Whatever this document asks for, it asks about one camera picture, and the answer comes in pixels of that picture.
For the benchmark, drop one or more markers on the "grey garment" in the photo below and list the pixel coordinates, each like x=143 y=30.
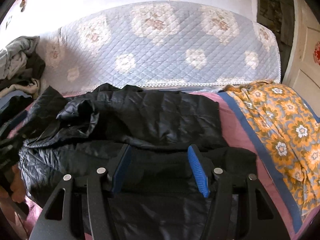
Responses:
x=15 y=55

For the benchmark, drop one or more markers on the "orange floral blanket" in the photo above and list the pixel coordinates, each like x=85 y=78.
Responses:
x=282 y=130

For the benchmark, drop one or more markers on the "black puffer jacket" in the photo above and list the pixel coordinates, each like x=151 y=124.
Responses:
x=150 y=120

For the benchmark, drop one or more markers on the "blue and black jacket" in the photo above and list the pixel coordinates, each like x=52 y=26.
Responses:
x=8 y=110

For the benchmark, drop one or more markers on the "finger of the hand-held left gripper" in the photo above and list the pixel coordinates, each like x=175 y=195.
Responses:
x=10 y=140

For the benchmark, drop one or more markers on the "quilted floral sofa cover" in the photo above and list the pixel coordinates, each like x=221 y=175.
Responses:
x=160 y=45

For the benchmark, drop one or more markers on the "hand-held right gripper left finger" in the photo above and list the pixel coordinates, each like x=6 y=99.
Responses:
x=122 y=170

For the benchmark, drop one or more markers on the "cream wooden door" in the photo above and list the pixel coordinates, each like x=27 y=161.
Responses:
x=305 y=55

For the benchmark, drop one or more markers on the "pink bed sheet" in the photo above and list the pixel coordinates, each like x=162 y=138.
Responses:
x=237 y=135

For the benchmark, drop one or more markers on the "red paper cutout sticker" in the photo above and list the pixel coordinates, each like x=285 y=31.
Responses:
x=317 y=53

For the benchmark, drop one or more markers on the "person's left hand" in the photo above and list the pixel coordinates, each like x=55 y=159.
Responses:
x=18 y=187

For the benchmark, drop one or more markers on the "dark brown garment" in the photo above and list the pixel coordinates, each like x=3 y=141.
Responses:
x=37 y=66

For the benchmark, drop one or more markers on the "cream cloth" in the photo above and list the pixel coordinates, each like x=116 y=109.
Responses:
x=8 y=88

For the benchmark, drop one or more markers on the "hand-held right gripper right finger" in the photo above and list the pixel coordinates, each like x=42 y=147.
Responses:
x=198 y=172

